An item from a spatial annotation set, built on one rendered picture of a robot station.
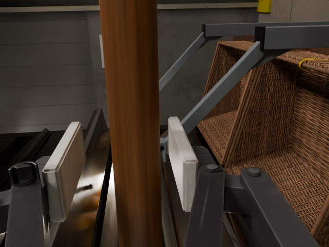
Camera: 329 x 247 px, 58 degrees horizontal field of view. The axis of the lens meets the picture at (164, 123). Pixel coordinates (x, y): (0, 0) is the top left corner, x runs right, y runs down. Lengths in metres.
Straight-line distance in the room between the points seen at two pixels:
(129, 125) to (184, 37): 2.80
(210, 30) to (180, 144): 0.91
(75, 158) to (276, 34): 0.49
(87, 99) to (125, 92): 2.93
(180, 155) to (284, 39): 0.48
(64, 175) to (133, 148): 0.04
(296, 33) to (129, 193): 0.50
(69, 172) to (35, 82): 2.99
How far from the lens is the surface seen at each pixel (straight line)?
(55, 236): 0.78
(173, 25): 2.93
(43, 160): 0.18
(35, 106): 3.23
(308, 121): 1.17
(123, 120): 0.16
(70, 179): 0.17
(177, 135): 0.18
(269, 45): 0.60
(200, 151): 0.17
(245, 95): 1.22
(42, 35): 3.04
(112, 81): 0.16
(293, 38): 0.62
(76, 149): 0.19
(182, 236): 0.99
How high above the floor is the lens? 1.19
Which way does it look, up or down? 5 degrees down
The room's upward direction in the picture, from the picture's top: 93 degrees counter-clockwise
